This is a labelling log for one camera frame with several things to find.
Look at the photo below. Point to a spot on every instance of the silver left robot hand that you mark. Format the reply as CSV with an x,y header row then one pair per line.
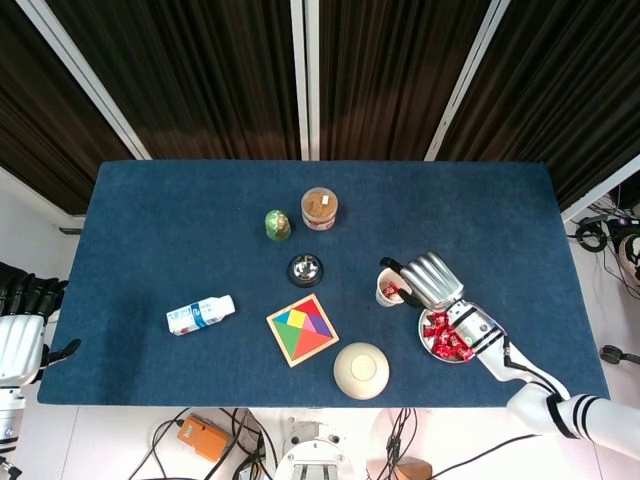
x,y
20,350

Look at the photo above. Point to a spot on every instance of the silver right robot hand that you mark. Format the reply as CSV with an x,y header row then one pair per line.
x,y
432,280

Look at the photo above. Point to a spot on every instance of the red candy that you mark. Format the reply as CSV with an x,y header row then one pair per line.
x,y
456,347
466,354
442,345
431,320
391,291
432,334

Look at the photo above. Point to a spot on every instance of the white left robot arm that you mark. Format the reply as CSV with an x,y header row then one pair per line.
x,y
9,425

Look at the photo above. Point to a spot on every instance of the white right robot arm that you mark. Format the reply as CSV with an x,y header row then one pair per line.
x,y
480,330

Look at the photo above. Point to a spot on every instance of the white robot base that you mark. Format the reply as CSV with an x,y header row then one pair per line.
x,y
312,455

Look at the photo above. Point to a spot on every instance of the white paper cup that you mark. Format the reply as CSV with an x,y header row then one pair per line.
x,y
384,300

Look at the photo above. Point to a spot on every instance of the round metal plate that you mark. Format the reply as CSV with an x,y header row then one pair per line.
x,y
423,345

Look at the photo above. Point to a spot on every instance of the cream upturned bowl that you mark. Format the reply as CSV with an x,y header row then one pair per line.
x,y
361,370

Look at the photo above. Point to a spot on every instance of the purple tangram parallelogram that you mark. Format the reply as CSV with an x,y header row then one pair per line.
x,y
320,326

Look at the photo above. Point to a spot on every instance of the red tangram triangle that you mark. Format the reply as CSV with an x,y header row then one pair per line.
x,y
311,307

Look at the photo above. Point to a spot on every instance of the pink tangram triangle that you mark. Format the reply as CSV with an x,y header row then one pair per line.
x,y
309,325

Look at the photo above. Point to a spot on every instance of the clear plastic jar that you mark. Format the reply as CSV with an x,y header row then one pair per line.
x,y
320,205

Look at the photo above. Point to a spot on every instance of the yellow tangram square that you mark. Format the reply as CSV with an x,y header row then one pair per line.
x,y
297,318

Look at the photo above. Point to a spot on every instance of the orange tangram triangle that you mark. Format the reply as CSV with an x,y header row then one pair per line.
x,y
307,345

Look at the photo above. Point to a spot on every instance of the cyan tangram triangle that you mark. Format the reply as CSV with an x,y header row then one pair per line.
x,y
283,318

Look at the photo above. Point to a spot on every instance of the green tangram triangle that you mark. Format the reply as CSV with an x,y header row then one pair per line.
x,y
285,336

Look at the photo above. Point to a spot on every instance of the wooden tangram tray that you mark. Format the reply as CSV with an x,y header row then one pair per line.
x,y
281,344

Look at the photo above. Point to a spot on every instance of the green painted doll figurine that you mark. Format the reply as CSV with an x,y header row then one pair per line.
x,y
277,225

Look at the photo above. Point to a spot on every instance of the white milk bottle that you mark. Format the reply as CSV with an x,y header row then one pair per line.
x,y
200,315

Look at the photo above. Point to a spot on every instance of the brown wooden object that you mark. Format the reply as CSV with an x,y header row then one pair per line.
x,y
415,471

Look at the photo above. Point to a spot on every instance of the blue table cloth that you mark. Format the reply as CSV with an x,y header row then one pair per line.
x,y
175,225

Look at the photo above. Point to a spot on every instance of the white and black device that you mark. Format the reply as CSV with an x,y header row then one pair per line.
x,y
631,255

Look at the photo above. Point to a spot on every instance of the orange box device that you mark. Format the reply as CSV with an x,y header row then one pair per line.
x,y
202,437

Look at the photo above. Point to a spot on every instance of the dark brown curtain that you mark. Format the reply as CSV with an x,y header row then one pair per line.
x,y
200,75
40,125
560,90
390,75

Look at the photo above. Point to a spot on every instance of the black wall bracket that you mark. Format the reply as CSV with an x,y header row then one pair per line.
x,y
70,230

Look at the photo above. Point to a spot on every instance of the white metal frame post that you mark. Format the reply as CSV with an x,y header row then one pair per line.
x,y
600,195
312,50
470,75
80,70
298,50

